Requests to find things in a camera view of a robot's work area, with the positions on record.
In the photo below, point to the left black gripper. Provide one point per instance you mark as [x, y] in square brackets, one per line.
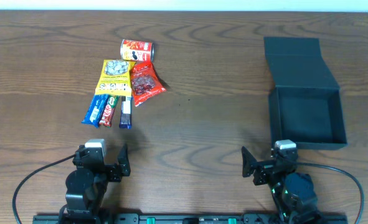
[108, 170]

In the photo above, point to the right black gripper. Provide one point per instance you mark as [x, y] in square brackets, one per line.
[265, 170]

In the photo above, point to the red Hacks candy bag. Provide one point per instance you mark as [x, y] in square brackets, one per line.
[144, 83]

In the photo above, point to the yellow Hacks candy bag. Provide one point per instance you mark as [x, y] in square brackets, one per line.
[115, 78]

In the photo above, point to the black gift box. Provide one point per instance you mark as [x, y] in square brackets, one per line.
[304, 104]

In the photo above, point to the red Pringles can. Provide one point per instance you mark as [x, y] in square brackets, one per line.
[136, 50]

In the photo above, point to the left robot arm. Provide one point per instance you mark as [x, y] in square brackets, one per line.
[87, 185]

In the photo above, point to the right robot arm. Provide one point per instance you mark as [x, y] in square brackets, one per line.
[292, 192]

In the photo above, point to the dark blue chocolate bar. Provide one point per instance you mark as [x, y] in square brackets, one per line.
[125, 118]

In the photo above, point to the red KitKat bar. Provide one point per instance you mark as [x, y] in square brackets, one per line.
[109, 110]

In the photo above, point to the blue snack bar wrapper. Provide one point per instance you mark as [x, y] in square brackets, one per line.
[95, 110]

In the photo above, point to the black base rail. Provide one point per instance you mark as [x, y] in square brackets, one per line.
[133, 218]

